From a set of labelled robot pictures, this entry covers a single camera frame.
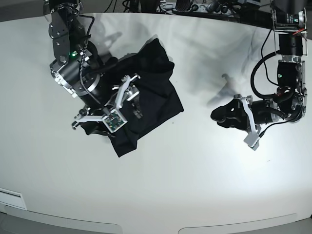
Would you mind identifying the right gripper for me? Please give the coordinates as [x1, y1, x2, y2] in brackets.
[72, 74, 143, 129]

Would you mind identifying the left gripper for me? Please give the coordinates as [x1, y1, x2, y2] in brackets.
[211, 95, 285, 133]

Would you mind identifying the black T-shirt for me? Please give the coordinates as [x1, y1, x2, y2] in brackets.
[81, 38, 184, 157]

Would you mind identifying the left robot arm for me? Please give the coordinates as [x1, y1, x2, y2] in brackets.
[211, 0, 308, 134]

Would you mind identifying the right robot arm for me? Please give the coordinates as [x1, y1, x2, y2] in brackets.
[43, 0, 142, 133]

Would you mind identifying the white label plate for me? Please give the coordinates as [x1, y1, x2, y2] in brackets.
[0, 188, 27, 210]

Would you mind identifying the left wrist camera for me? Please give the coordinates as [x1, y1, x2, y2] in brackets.
[244, 132, 260, 151]

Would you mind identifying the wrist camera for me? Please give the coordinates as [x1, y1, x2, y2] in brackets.
[244, 132, 260, 151]
[102, 109, 128, 133]

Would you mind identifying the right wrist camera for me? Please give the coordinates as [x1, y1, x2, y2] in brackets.
[102, 109, 128, 133]

